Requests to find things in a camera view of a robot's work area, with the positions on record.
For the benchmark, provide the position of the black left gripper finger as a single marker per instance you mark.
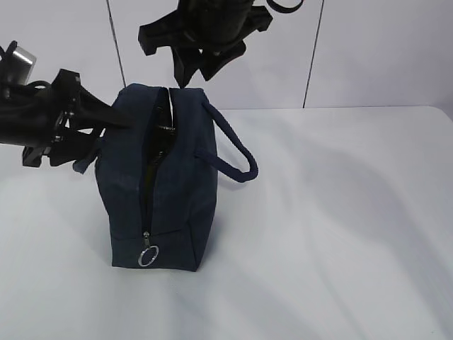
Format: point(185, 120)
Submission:
point(91, 112)

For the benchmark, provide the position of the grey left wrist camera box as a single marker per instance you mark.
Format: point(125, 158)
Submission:
point(20, 66)

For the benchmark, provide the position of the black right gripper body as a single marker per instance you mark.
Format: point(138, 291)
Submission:
point(221, 27)

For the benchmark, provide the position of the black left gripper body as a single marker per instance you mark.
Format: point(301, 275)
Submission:
point(57, 134)

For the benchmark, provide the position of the navy blue lunch bag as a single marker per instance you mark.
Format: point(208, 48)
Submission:
point(158, 179)

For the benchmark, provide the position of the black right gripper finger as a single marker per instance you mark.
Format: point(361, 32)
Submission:
point(167, 31)
point(187, 61)

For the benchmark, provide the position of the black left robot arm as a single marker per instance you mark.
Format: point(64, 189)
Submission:
point(17, 102)

